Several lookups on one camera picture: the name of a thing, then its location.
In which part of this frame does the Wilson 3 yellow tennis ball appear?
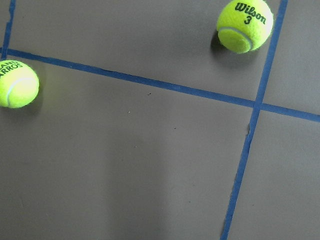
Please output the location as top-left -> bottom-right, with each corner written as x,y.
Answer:
216,0 -> 274,54

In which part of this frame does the Roland Garros yellow tennis ball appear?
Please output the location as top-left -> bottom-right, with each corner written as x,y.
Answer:
0,60 -> 40,109

